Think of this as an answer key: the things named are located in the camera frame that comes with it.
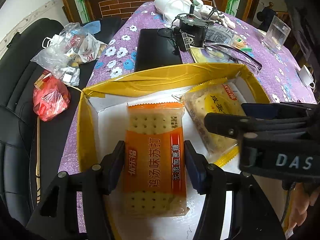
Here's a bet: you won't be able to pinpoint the yellow label cracker pack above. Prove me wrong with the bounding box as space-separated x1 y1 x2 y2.
182 77 245 167

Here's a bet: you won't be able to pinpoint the yellow taped cardboard box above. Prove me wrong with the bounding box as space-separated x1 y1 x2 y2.
76 62 296 240

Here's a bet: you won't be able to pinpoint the orange soda cracker pack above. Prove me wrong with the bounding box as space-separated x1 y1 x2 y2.
123 102 187 217

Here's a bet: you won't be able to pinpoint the person's hand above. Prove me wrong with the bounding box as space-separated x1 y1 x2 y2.
285 183 319 239

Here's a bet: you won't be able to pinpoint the purple floral tablecloth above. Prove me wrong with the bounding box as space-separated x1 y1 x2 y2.
59 2 316 239

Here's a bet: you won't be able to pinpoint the white ceramic mug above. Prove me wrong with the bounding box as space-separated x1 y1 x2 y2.
298 65 315 89

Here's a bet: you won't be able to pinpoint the black office chair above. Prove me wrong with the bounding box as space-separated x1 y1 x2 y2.
0 17 126 228

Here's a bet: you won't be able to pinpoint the glass water pitcher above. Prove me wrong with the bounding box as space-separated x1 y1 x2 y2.
261 16 291 55

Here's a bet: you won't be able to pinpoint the green cracker packet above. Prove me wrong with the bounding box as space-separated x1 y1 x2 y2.
231 35 253 52

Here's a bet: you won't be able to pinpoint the eyeglasses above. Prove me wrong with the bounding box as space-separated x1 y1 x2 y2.
203 43 262 75

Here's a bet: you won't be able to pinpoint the colourful booklet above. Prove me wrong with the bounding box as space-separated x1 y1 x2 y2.
189 47 236 63

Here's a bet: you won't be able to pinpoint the person in background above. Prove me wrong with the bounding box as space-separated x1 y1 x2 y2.
257 2 276 32

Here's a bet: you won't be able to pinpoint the black tablet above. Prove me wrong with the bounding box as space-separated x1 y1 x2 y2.
135 28 182 72

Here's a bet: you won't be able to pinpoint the black phone stand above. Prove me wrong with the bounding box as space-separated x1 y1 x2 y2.
206 0 222 20

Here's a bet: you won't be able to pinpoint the red plastic bag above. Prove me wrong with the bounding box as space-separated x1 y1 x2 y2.
33 70 71 121

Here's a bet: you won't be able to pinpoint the white glove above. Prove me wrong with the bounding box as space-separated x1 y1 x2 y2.
195 4 235 29

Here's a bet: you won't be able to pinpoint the clear plastic bag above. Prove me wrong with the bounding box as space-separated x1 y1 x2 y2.
31 21 106 86

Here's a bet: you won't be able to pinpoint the black camera device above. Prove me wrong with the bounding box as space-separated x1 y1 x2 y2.
173 14 208 52

